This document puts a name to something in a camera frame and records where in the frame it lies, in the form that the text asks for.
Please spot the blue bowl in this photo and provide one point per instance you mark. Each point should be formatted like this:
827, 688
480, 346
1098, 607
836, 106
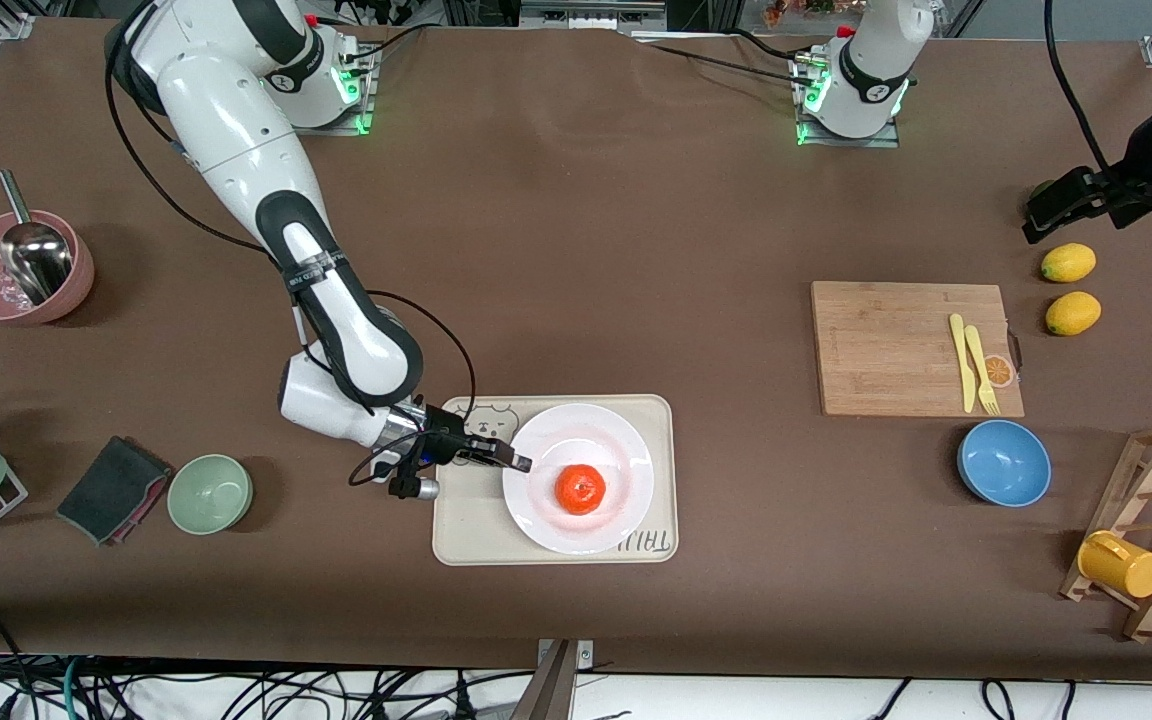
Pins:
1004, 463

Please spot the cream tray with bear print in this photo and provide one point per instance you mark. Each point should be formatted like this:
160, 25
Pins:
471, 525

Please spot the yellow cup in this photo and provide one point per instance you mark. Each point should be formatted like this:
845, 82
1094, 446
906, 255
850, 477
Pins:
1121, 566

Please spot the white round plate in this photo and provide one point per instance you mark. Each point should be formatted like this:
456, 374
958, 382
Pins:
596, 435

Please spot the pink bowl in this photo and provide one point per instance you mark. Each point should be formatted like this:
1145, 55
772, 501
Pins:
76, 280

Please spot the metal scoop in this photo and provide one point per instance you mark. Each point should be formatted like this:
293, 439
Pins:
36, 262

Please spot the yellow lemon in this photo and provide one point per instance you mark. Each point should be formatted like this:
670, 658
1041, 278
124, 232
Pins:
1069, 262
1073, 313

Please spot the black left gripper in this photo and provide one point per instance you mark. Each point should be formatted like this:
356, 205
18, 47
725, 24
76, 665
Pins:
1128, 180

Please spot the orange slice piece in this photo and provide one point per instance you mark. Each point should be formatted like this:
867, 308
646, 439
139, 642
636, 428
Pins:
1002, 372

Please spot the wooden cutting board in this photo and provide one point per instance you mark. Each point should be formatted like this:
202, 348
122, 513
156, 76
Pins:
886, 350

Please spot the yellow plastic knife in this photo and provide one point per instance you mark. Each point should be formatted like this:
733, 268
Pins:
963, 370

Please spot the grey equipment box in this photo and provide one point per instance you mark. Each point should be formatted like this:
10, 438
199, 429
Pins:
591, 12

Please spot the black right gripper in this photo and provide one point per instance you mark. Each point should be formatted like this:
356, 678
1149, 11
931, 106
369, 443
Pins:
445, 438

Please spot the orange fruit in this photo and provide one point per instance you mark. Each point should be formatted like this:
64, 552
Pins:
580, 490

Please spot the dark grey folded cloth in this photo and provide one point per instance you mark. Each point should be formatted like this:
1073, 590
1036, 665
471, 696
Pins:
111, 487

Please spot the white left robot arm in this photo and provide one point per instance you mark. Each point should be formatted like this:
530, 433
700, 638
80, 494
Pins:
876, 50

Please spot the light green bowl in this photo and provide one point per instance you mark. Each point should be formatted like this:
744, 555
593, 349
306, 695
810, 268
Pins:
209, 494

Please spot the yellow plastic fork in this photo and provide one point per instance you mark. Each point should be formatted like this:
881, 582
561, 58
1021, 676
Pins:
980, 365

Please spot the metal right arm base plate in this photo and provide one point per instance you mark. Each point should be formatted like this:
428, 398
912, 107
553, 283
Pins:
364, 110

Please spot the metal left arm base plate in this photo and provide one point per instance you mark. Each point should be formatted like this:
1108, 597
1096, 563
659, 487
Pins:
886, 140

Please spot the metal table edge bracket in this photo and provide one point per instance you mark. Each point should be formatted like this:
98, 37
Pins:
561, 680

